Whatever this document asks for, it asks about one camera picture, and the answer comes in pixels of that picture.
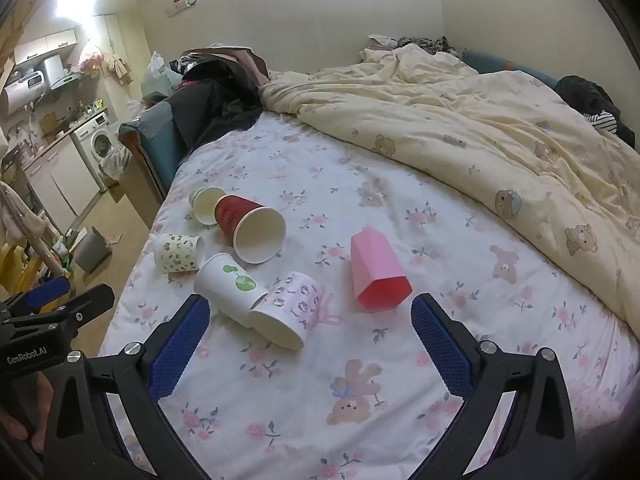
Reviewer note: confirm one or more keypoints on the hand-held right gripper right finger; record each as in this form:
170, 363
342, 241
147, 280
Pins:
442, 347

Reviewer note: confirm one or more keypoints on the red and white wall hanger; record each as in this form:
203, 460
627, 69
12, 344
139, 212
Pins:
182, 0

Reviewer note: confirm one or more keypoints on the pink patterned paper cup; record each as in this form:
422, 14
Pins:
287, 310

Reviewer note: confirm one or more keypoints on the dark patterned cloth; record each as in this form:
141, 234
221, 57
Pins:
425, 42

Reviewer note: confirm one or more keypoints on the striped cloth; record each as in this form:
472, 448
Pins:
602, 121

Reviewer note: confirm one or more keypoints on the blue bed frame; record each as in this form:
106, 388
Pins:
150, 135

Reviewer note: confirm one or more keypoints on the yellow plastic stool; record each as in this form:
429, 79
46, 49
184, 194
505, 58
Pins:
15, 267

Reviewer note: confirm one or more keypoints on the small cream paper cup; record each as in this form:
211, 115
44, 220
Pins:
204, 204

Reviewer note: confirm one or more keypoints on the white wall cabinets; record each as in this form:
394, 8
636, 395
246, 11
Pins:
45, 44

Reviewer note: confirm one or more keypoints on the dark clothing heap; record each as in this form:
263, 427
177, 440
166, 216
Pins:
587, 97

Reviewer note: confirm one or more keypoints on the blue pillow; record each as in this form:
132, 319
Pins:
505, 64

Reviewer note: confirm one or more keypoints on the grey waste bin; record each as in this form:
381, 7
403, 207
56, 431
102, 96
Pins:
92, 250

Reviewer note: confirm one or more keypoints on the white cup with green print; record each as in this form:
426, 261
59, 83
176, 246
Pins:
225, 287

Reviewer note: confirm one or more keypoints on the red paper cup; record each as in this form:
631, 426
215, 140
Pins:
245, 230

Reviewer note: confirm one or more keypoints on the white plastic bag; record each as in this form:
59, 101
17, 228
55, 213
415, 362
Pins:
157, 74

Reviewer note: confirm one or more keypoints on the white washing machine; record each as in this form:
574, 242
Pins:
97, 141

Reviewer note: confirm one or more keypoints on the light hanging clothes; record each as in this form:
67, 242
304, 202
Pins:
20, 215

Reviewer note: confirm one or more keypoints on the floral white bedsheet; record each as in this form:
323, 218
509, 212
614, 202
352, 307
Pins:
310, 395

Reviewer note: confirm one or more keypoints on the person's left hand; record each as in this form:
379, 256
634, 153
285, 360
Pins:
15, 427

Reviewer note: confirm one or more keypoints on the pink hanging bag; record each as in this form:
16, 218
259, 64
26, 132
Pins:
92, 57

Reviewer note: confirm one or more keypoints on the white water heater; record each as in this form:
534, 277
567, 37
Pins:
22, 92

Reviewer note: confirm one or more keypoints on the small black-patterned white cup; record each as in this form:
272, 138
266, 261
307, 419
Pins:
178, 254

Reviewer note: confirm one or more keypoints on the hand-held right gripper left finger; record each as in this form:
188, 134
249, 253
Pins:
179, 347

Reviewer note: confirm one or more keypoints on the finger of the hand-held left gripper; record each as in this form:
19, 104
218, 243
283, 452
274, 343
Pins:
82, 302
49, 291

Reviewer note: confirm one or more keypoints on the pink plastic faceted cup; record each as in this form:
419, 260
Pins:
376, 272

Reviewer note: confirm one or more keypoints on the black garment pile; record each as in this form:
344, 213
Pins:
217, 97

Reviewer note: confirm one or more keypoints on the white kitchen base cabinet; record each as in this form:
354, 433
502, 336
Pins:
62, 180

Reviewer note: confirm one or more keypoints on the yellow bear-print duvet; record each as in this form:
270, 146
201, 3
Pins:
450, 110

